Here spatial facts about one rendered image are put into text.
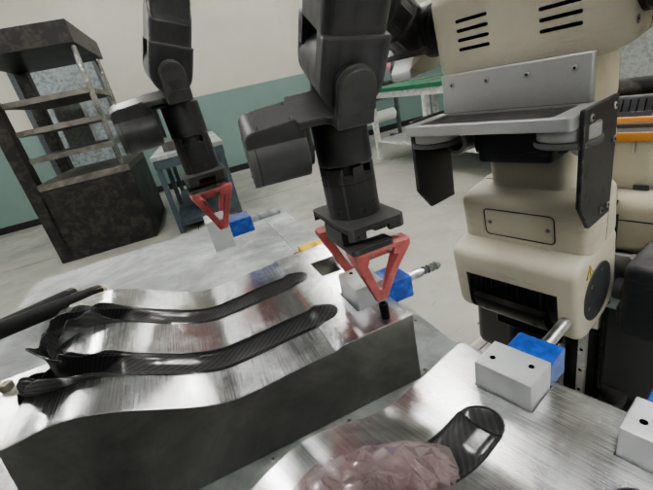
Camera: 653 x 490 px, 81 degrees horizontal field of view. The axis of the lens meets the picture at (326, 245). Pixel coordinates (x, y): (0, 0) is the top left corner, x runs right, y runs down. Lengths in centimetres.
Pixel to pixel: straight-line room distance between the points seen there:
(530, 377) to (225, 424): 27
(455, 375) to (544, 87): 41
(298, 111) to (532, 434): 33
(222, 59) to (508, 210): 646
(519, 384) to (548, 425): 3
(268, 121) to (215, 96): 655
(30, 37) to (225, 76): 322
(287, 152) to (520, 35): 41
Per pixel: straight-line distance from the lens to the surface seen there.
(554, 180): 71
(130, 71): 697
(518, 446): 36
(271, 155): 37
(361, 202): 40
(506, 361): 38
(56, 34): 441
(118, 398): 40
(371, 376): 44
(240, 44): 703
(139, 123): 64
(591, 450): 37
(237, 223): 68
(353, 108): 34
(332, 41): 33
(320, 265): 59
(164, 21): 61
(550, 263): 71
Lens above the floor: 114
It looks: 23 degrees down
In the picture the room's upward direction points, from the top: 13 degrees counter-clockwise
